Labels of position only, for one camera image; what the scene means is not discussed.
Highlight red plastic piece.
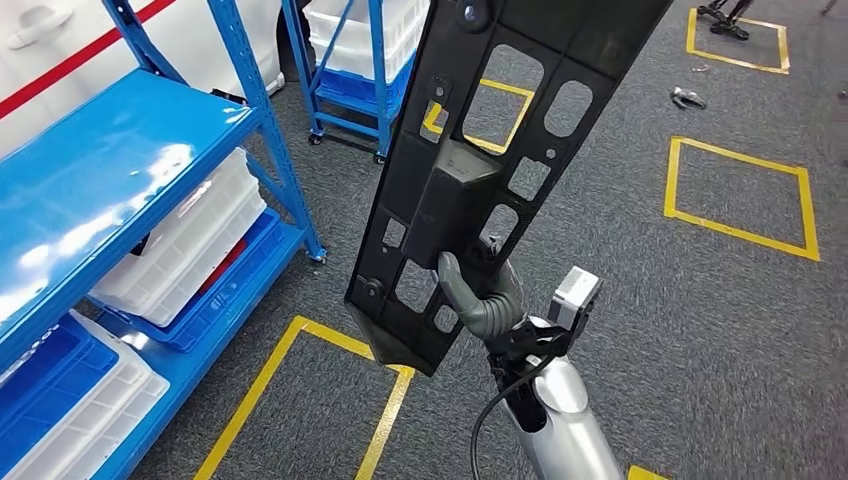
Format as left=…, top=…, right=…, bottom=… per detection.
left=197, top=237, right=248, bottom=297

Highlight grey floor object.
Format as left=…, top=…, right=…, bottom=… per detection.
left=670, top=86, right=709, bottom=112

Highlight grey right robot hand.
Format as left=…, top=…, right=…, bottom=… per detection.
left=437, top=237, right=528, bottom=333

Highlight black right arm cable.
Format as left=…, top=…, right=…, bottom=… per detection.
left=470, top=357, right=564, bottom=480

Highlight blue metal shelf rack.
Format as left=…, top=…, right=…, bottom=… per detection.
left=0, top=0, right=327, bottom=480
left=281, top=0, right=432, bottom=166

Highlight red barrier belt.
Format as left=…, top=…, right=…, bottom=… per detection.
left=0, top=0, right=179, bottom=122

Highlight black plastic perforated panel part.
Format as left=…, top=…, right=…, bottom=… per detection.
left=344, top=0, right=674, bottom=378

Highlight black stand legs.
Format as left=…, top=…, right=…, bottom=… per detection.
left=695, top=0, right=753, bottom=41

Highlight white car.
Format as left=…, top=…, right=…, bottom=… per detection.
left=0, top=0, right=287, bottom=162

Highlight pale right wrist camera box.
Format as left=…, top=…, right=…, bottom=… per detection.
left=548, top=266, right=604, bottom=333

